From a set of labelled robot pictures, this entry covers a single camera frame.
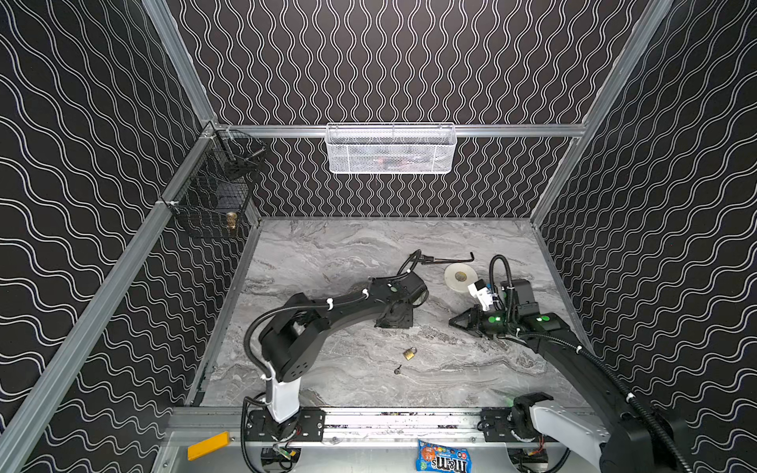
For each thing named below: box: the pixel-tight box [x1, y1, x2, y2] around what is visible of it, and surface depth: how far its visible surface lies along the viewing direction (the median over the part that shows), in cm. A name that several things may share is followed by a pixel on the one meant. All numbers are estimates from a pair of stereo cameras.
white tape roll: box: [443, 263, 480, 293], surface depth 105 cm
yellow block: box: [187, 430, 231, 462], surface depth 73 cm
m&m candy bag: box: [415, 438, 473, 473], surface depth 70 cm
